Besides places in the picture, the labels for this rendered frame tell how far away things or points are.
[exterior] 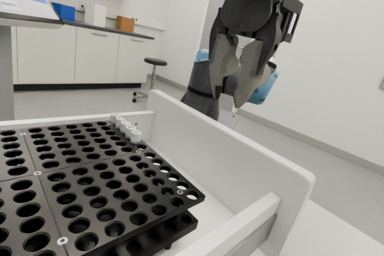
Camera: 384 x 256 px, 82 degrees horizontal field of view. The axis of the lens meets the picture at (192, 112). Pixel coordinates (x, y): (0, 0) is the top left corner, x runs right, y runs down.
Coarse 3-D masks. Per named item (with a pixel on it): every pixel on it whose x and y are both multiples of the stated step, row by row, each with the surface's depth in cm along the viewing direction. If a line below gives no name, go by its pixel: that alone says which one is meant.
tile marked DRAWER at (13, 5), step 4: (0, 0) 74; (4, 0) 76; (8, 0) 77; (12, 0) 79; (16, 0) 81; (0, 4) 73; (4, 4) 75; (8, 4) 77; (12, 4) 78; (16, 4) 80; (4, 8) 74; (8, 8) 76; (12, 8) 77; (16, 8) 79; (20, 8) 81; (24, 12) 82
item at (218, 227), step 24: (24, 120) 27; (48, 120) 28; (72, 120) 30; (96, 120) 32; (144, 120) 38; (216, 216) 27; (240, 216) 19; (264, 216) 21; (192, 240) 23; (216, 240) 16; (240, 240) 19; (264, 240) 24
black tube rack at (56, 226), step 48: (0, 144) 21; (48, 144) 22; (96, 144) 24; (0, 192) 16; (48, 192) 17; (96, 192) 18; (144, 192) 19; (0, 240) 16; (48, 240) 13; (96, 240) 14; (144, 240) 18
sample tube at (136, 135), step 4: (132, 132) 26; (136, 132) 26; (140, 132) 26; (132, 136) 26; (136, 136) 26; (140, 136) 26; (132, 140) 26; (136, 140) 26; (140, 140) 26; (132, 160) 27
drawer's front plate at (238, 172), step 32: (160, 96) 38; (160, 128) 38; (192, 128) 32; (224, 128) 29; (192, 160) 33; (224, 160) 28; (256, 160) 25; (288, 160) 24; (224, 192) 29; (256, 192) 25; (288, 192) 23; (288, 224) 23
